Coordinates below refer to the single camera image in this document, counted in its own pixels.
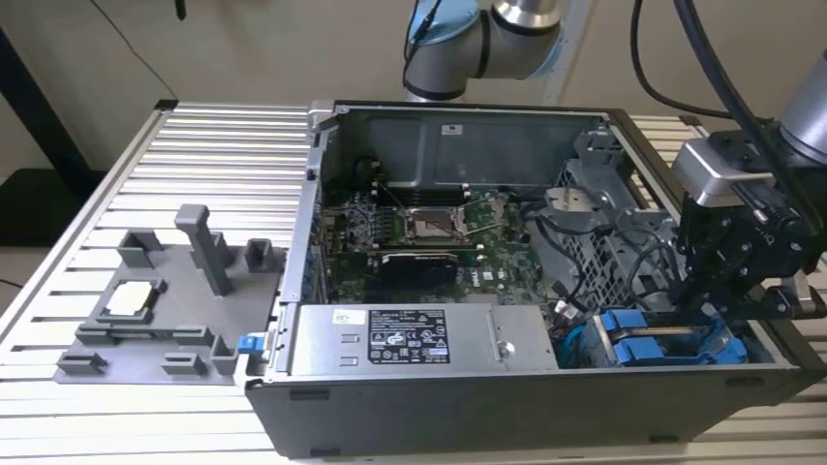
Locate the silver power supply unit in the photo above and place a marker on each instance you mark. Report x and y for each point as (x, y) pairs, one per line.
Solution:
(322, 339)

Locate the black RAM slot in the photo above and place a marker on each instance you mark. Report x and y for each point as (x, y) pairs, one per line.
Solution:
(420, 196)
(420, 186)
(420, 191)
(420, 202)

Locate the grey plastic parts rack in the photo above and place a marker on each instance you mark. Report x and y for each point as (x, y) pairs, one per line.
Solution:
(180, 310)

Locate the grey perforated drive cage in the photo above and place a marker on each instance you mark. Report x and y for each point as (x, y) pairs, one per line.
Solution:
(584, 252)

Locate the green motherboard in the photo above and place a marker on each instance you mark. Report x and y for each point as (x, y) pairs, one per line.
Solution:
(504, 271)

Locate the hard disk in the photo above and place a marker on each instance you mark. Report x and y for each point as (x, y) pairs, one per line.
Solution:
(629, 322)

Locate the CPU socket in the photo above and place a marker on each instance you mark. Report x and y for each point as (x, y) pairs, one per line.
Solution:
(429, 225)

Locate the silver CPU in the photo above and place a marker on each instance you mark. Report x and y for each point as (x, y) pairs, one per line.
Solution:
(129, 296)

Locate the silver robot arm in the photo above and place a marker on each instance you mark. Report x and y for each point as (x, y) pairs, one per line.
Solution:
(516, 53)

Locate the black stand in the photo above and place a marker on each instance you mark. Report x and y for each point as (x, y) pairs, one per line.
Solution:
(45, 208)

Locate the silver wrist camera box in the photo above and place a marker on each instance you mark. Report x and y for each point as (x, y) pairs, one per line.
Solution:
(704, 169)

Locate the white sticker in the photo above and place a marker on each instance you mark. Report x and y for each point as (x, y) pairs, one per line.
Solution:
(452, 130)

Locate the blue case latch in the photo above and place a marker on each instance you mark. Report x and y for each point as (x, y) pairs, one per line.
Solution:
(248, 345)

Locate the grey metal disk bay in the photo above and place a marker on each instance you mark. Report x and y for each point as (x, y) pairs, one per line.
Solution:
(601, 349)

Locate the dark grey PC case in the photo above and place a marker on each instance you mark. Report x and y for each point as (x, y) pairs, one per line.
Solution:
(452, 416)

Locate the black graphics card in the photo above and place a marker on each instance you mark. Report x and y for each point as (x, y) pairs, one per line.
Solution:
(420, 271)

